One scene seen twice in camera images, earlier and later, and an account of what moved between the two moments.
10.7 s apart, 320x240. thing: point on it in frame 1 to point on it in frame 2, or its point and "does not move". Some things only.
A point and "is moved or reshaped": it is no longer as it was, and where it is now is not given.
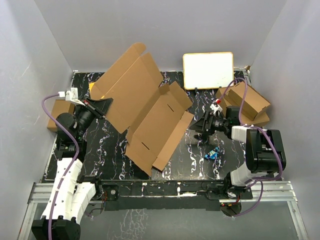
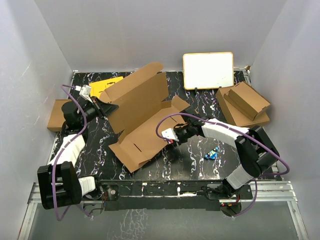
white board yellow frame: x=208 y=70 does not move
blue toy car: x=213 y=154 does not move
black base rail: x=124 y=194 does not move
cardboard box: x=153 y=114 is moved or reshaped
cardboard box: x=61 y=106 does not move
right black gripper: x=209 y=117 to x=180 y=141
